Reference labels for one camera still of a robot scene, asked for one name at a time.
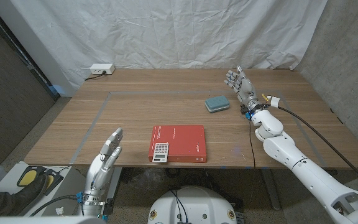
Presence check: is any white robot chest edge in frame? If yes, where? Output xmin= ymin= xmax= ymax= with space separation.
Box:
xmin=0 ymin=216 xmax=107 ymax=224

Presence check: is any grey table leg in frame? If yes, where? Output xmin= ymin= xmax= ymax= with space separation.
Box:
xmin=261 ymin=169 xmax=282 ymax=212
xmin=104 ymin=167 xmax=123 ymax=208

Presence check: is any white backdrop cloth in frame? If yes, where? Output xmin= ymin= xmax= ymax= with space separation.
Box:
xmin=9 ymin=0 xmax=329 ymax=97

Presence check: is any red book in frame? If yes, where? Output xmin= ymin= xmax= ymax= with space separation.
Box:
xmin=148 ymin=124 xmax=208 ymax=164

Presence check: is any white floor plate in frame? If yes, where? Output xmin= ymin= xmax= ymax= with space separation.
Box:
xmin=0 ymin=161 xmax=88 ymax=218

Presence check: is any dark brown door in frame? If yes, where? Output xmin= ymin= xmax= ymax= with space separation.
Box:
xmin=0 ymin=2 xmax=60 ymax=166

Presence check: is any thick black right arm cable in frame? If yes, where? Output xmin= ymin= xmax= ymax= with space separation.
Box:
xmin=265 ymin=95 xmax=358 ymax=192

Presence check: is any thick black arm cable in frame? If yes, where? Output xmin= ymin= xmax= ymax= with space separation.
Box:
xmin=265 ymin=95 xmax=358 ymax=192
xmin=29 ymin=194 xmax=83 ymax=217

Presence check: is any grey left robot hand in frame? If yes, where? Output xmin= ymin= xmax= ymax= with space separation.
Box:
xmin=84 ymin=126 xmax=124 ymax=194

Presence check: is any black power strip cord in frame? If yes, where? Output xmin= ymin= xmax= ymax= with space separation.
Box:
xmin=84 ymin=70 xmax=107 ymax=82

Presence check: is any teal sponge block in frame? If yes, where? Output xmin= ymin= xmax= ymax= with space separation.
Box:
xmin=204 ymin=95 xmax=231 ymax=114

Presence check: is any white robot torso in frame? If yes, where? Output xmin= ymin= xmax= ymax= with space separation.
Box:
xmin=147 ymin=185 xmax=238 ymax=224

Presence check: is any white power strip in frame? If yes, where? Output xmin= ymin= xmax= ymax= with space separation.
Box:
xmin=89 ymin=63 xmax=116 ymax=75

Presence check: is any white calculator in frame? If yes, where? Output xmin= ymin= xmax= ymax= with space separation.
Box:
xmin=152 ymin=142 xmax=170 ymax=164

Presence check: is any blue torso cable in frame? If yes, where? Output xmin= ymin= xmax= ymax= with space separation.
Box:
xmin=175 ymin=194 xmax=188 ymax=223

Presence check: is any dark shoe of person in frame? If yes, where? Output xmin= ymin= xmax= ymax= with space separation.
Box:
xmin=0 ymin=174 xmax=49 ymax=217

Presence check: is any yellow foot pedal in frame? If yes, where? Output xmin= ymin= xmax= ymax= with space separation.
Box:
xmin=16 ymin=166 xmax=48 ymax=187
xmin=44 ymin=169 xmax=65 ymax=197

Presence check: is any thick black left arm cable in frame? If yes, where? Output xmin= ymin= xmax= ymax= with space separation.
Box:
xmin=29 ymin=194 xmax=83 ymax=217

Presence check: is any thin black hanging cable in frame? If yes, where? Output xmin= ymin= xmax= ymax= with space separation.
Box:
xmin=249 ymin=121 xmax=257 ymax=169

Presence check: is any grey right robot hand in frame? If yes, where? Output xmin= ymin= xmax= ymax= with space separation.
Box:
xmin=224 ymin=65 xmax=260 ymax=109

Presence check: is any black torso cable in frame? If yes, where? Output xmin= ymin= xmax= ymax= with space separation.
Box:
xmin=170 ymin=189 xmax=183 ymax=223

